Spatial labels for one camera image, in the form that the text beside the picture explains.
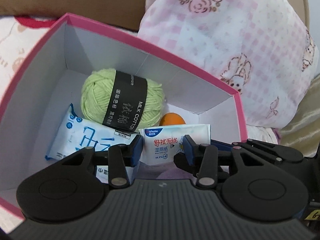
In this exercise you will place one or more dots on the blue wet wipes pack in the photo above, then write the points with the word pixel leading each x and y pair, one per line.
pixel 82 137

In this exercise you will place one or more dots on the beige bed headboard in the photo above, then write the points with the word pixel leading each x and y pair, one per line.
pixel 311 0

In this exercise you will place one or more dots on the orange makeup sponge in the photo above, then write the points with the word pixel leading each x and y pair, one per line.
pixel 172 119

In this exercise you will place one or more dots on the pink checkered pillow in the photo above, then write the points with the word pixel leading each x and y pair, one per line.
pixel 237 42

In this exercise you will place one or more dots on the green yarn ball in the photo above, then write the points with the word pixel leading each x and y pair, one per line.
pixel 97 97

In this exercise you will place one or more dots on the pink cardboard box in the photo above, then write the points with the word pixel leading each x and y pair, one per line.
pixel 37 85

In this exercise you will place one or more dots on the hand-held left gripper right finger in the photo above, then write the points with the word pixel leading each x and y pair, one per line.
pixel 190 151

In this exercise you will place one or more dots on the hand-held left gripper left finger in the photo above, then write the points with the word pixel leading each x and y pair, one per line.
pixel 137 151

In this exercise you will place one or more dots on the small white wipes pack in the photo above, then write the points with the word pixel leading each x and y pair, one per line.
pixel 165 142

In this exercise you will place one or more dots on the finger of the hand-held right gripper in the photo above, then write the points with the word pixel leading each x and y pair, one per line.
pixel 182 163
pixel 282 153

